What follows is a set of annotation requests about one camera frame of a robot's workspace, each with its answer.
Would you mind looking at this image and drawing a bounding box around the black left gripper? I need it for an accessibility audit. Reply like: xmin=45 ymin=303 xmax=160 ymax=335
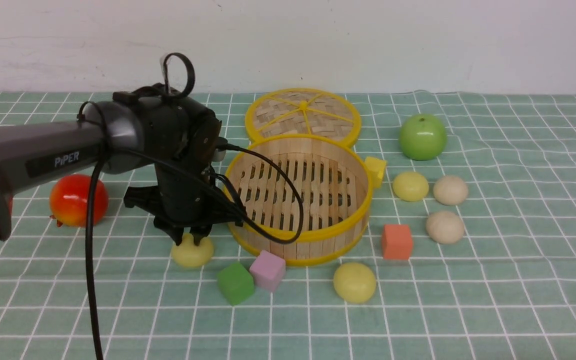
xmin=123 ymin=164 xmax=245 ymax=247

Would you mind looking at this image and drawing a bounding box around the yellow bun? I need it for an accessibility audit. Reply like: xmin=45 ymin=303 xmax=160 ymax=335
xmin=333 ymin=262 xmax=377 ymax=304
xmin=170 ymin=234 xmax=215 ymax=268
xmin=391 ymin=171 xmax=430 ymax=202

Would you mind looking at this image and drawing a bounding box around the white bun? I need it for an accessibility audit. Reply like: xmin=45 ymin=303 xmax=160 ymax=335
xmin=432 ymin=175 xmax=469 ymax=207
xmin=425 ymin=210 xmax=466 ymax=245

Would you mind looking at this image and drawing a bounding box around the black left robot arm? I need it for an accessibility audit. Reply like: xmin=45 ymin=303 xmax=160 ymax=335
xmin=0 ymin=84 xmax=243 ymax=244

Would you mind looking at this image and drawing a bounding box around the bamboo steamer tray yellow rim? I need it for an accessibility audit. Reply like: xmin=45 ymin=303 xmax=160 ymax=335
xmin=225 ymin=134 xmax=373 ymax=267

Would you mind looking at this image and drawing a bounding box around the woven bamboo steamer lid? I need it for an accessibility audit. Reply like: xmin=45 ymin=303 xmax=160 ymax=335
xmin=244 ymin=88 xmax=362 ymax=148

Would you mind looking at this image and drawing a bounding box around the green cube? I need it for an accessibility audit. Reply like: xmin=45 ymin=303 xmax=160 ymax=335
xmin=216 ymin=262 xmax=255 ymax=306

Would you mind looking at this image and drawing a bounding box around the pink cube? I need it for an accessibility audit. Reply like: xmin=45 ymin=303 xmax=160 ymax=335
xmin=249 ymin=250 xmax=286 ymax=293

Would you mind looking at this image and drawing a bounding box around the red toy pomegranate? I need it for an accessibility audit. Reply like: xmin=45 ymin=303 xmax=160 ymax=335
xmin=49 ymin=174 xmax=109 ymax=228

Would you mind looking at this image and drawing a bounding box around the yellow cube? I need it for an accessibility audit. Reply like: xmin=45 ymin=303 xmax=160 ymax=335
xmin=364 ymin=156 xmax=387 ymax=189

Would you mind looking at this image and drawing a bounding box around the orange cube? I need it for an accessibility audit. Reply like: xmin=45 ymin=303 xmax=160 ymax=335
xmin=381 ymin=224 xmax=414 ymax=261

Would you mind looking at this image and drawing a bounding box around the green toy apple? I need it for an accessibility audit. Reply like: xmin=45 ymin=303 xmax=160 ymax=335
xmin=398 ymin=113 xmax=448 ymax=161

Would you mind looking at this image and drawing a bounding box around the green checked tablecloth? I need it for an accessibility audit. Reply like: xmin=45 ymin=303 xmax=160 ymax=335
xmin=0 ymin=90 xmax=576 ymax=360

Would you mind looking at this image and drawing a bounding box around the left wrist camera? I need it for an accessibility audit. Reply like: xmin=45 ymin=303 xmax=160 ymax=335
xmin=203 ymin=136 xmax=229 ymax=163

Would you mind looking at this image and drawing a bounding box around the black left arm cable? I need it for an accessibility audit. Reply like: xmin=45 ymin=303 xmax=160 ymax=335
xmin=77 ymin=52 xmax=305 ymax=360

